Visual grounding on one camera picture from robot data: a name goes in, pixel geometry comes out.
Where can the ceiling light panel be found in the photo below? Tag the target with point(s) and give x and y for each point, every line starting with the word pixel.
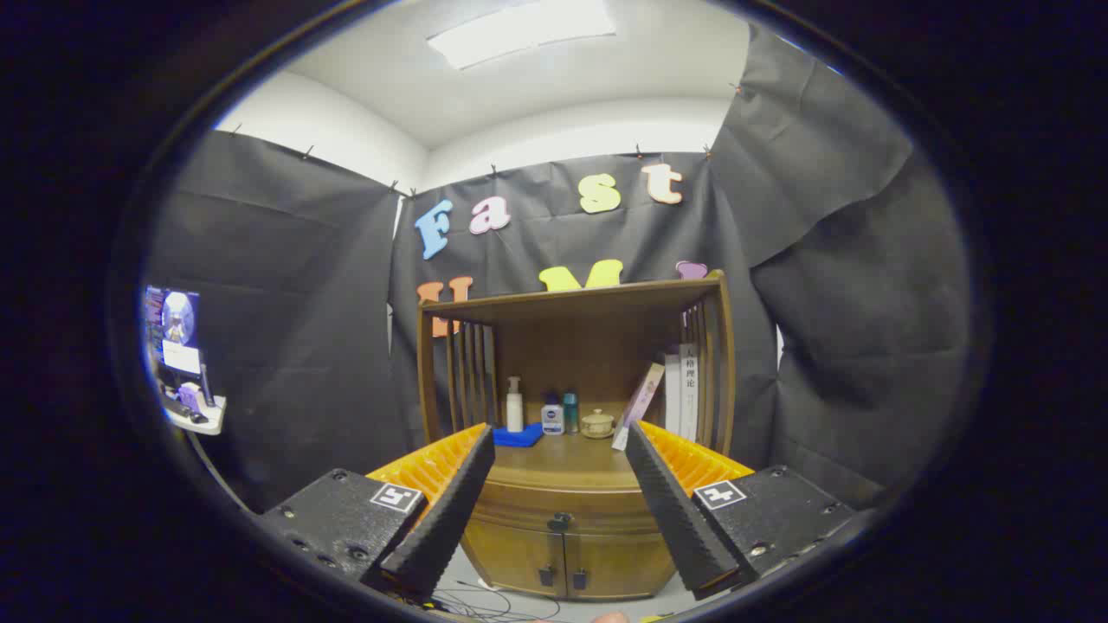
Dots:
pixel 519 30

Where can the plain white book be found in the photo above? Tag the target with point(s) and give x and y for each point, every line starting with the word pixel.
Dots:
pixel 673 394

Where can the teal bottle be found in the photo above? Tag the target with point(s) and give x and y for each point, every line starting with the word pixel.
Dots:
pixel 570 415

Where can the purple book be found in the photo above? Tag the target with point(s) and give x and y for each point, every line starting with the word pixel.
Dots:
pixel 640 402

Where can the wooden countertop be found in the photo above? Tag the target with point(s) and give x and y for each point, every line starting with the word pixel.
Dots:
pixel 563 463

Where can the white pump bottle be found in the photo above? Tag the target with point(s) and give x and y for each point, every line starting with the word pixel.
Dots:
pixel 515 415

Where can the white bottle with blue cap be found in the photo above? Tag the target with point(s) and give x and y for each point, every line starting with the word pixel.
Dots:
pixel 552 420

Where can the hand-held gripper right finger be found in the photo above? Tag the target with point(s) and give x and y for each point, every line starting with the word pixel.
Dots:
pixel 671 510

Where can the wooden cabinet door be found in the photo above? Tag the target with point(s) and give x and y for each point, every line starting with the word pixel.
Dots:
pixel 619 567
pixel 511 558

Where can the computer monitor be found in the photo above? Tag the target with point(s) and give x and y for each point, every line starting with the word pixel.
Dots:
pixel 177 320

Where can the wooden drawer with black knob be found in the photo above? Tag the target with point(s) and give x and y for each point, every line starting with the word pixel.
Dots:
pixel 563 502

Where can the beige lidded tea bowl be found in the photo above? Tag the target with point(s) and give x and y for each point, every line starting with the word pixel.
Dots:
pixel 597 426

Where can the white book with black lettering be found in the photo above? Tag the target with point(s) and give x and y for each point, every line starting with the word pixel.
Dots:
pixel 689 389

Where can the blue cloth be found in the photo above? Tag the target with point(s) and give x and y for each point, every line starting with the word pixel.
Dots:
pixel 519 437

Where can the wooden cabinet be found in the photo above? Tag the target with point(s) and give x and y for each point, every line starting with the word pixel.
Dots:
pixel 571 346

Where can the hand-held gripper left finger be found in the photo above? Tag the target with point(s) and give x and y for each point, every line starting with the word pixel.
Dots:
pixel 450 510

